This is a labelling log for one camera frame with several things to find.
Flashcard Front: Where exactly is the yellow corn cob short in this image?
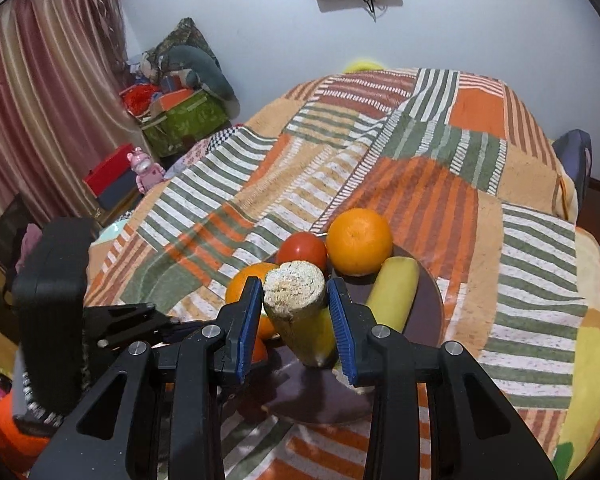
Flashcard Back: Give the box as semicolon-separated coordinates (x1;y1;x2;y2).
365;257;419;333

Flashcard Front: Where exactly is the large orange with sticker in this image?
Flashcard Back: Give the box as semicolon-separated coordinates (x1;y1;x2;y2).
224;261;282;342

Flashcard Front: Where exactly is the green husked corn cob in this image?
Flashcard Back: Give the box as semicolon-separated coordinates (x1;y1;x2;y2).
263;260;336;368

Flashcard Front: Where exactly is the large plain orange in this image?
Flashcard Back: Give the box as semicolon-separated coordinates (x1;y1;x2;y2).
325;208;393;276

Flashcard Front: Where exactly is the red tomato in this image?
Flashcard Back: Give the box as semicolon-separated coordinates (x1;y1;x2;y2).
251;337;268;365
275;232;328;272

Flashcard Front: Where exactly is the purple ceramic plate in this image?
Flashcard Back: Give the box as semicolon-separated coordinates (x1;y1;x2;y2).
237;244;447;427

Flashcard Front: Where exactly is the red box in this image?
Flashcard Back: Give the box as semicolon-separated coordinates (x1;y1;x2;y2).
83;143;133;197

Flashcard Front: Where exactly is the pink toy figure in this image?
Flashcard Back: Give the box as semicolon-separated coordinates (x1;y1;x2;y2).
126;146;166;194

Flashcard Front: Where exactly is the striped patchwork bed cover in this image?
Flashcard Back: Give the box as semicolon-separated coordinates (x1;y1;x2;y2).
85;68;600;478

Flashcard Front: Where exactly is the green storage box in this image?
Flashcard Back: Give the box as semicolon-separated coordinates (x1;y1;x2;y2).
140;89;230;158

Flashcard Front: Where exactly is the striped pink curtain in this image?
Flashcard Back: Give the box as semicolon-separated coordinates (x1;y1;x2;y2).
0;0;143;222

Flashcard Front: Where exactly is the blue backpack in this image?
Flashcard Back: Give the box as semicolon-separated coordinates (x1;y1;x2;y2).
553;129;593;203

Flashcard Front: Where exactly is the grey plush toy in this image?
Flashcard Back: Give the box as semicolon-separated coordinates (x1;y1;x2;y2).
161;44;235;101

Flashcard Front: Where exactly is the yellow plastic chair back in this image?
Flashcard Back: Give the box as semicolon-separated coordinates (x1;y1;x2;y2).
343;58;384;74

